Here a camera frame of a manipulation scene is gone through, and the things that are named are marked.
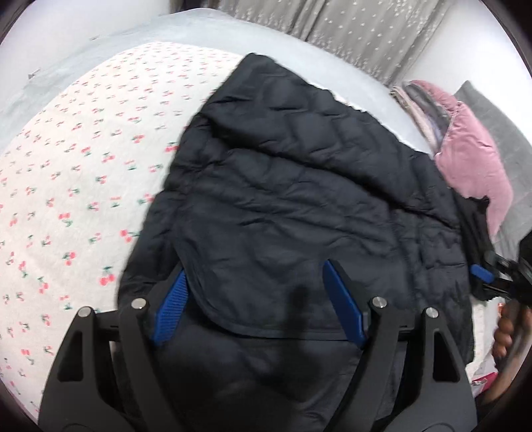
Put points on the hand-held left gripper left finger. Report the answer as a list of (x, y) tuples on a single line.
[(170, 307)]

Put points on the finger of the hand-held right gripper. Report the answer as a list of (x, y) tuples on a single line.
[(482, 272), (498, 259)]

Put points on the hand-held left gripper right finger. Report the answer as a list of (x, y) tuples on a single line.
[(343, 299)]

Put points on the black quilted jacket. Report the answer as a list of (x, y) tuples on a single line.
[(291, 199)]

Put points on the person's right forearm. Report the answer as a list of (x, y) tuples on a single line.
[(496, 388)]

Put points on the stack of folded clothes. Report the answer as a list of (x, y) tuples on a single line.
[(415, 108)]

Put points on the person's right hand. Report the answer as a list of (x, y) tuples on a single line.
[(503, 328)]

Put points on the pink velvet garment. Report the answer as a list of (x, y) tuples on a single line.
[(469, 153)]

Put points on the grey quilted pillow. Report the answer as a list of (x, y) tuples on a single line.
[(505, 133)]

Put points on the cherry print bed blanket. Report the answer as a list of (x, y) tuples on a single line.
[(75, 187)]

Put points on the grey dotted curtain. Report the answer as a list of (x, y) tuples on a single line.
[(353, 33)]

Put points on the light grey bed sheet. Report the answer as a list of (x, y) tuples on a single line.
[(83, 45)]

